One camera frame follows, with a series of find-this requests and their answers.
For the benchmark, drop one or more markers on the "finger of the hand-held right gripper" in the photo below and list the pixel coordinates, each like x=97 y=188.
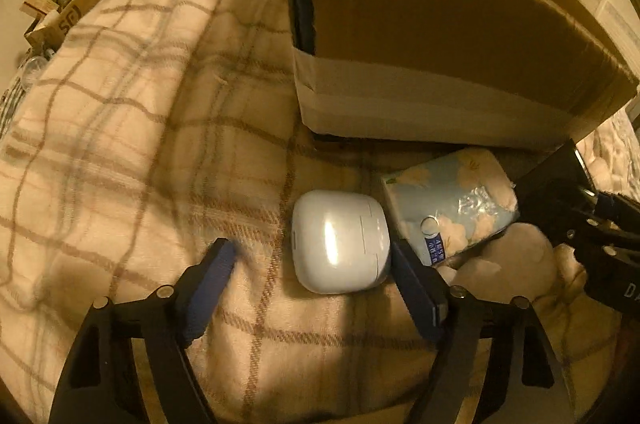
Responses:
x=555 y=189
x=612 y=219

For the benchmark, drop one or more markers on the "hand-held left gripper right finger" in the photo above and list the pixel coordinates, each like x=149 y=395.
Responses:
x=419 y=296

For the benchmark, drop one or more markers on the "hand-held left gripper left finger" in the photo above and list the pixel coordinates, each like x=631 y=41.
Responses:
x=210 y=291

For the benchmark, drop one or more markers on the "white earbuds case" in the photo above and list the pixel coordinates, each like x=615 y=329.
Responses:
x=340 y=241

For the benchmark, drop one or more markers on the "blue floral tissue packet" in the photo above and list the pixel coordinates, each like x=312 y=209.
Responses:
x=455 y=199

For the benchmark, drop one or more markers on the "large cardboard box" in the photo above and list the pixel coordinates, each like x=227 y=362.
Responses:
x=440 y=38

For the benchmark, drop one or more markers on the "white fluffy bedding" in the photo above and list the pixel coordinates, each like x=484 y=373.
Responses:
x=607 y=153

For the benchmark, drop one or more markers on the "cream plush toy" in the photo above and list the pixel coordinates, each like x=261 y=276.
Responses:
x=515 y=256

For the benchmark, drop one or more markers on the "beige plaid blanket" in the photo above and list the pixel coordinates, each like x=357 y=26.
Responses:
x=140 y=143

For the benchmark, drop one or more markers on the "clear glass item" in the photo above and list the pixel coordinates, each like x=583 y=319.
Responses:
x=34 y=67

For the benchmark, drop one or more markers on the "small cardboard box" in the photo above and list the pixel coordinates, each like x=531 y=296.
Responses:
x=85 y=11

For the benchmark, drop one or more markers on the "wooden block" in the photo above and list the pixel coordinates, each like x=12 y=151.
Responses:
x=39 y=6

